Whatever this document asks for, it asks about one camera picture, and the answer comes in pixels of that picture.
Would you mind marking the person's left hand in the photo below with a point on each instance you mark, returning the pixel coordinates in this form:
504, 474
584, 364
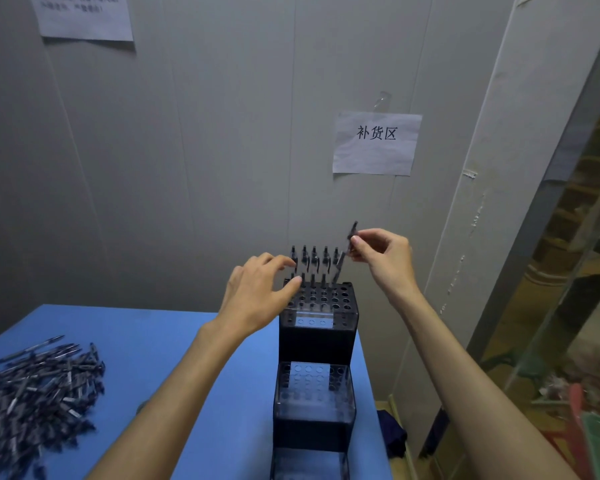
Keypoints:
252, 299

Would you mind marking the person's right hand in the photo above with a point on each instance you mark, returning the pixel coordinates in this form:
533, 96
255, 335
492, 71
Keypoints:
392, 264

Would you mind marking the black tiered pen display stand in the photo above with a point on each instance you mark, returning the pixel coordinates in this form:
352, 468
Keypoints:
317, 339

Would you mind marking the pile of grey pens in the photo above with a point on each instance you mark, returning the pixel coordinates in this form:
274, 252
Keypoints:
30, 404

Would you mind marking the person's right forearm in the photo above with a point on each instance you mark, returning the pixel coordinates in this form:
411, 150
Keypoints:
480, 404

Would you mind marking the person's left forearm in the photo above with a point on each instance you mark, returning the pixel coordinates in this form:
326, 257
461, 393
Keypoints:
170, 414

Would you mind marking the blue table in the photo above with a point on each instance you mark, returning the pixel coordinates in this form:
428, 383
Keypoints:
155, 344

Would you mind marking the dark blue cloth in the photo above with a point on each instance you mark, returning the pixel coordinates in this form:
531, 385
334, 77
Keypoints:
392, 432

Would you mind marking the red plastic stool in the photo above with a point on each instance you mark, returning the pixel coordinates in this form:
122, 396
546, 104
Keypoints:
575, 424

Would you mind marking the white paper wall sign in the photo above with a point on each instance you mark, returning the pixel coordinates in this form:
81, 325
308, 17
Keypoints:
82, 17
377, 144

